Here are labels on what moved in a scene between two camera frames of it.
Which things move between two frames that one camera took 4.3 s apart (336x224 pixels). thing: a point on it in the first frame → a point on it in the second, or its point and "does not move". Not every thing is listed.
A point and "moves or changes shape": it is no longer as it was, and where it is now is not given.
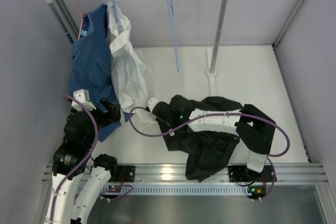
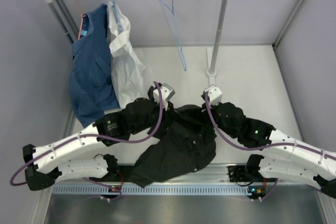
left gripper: x=113 y=113 → x=155 y=103
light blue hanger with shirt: x=115 y=10 does not move
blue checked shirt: x=91 y=68 does not move
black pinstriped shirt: x=205 y=153 → x=186 y=141
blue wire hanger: x=170 y=8 moves or changes shape
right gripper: x=158 y=119 → x=213 y=107
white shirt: x=135 y=91 does not move
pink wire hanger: x=82 y=15 does not move
